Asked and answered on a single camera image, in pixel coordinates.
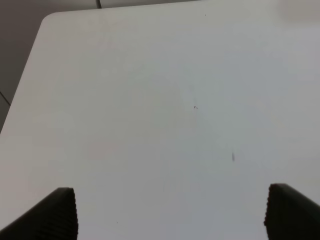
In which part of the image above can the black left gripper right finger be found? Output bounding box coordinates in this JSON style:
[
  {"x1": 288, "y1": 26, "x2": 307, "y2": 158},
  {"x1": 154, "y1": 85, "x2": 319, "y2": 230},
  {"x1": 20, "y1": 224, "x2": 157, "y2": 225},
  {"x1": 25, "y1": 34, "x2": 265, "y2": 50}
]
[{"x1": 263, "y1": 183, "x2": 320, "y2": 240}]

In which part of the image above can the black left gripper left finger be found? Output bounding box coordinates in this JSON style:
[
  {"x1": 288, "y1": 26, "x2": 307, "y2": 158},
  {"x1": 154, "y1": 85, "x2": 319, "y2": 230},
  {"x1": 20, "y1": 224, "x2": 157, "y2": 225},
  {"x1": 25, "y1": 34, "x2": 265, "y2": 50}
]
[{"x1": 0, "y1": 187, "x2": 79, "y2": 240}]

